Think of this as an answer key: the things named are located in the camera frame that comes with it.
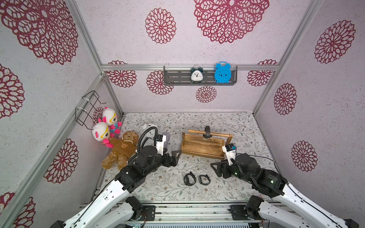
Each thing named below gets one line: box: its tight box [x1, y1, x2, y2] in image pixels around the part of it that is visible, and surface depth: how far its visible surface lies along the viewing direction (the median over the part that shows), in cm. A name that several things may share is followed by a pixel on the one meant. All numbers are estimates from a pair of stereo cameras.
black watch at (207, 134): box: [202, 125, 213, 139], surface depth 81 cm
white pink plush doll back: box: [97, 106, 123, 138], surface depth 95 cm
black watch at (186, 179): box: [183, 171, 197, 187], surface depth 85 cm
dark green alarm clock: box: [190, 67, 204, 85], surface depth 92 cm
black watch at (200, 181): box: [198, 174, 212, 186], surface depth 85 cm
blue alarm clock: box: [214, 61, 232, 84], surface depth 92 cm
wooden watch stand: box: [181, 129, 234, 160], surface depth 102 cm
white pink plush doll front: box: [91, 121, 114, 149], surface depth 87 cm
